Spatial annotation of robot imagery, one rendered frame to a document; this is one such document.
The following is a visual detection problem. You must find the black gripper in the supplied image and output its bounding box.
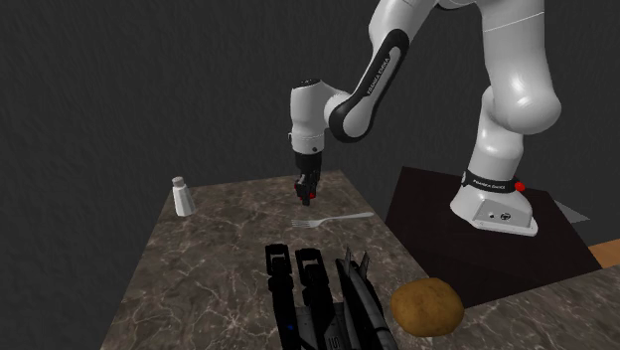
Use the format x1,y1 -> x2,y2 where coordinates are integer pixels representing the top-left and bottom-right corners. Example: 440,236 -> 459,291
293,150 -> 324,208

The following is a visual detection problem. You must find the silver fork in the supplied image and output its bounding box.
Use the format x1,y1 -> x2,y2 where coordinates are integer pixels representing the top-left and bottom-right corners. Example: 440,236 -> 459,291
290,211 -> 376,230

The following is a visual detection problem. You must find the white salt shaker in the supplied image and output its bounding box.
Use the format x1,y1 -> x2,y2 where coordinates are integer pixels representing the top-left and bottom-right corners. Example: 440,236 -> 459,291
171,176 -> 197,218

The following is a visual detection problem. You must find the dark robot stand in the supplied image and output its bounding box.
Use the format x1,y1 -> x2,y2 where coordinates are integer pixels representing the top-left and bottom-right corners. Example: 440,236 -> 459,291
385,166 -> 603,309

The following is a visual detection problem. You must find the brown potato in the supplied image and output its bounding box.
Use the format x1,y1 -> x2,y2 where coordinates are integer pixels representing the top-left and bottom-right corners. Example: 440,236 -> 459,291
389,276 -> 465,338

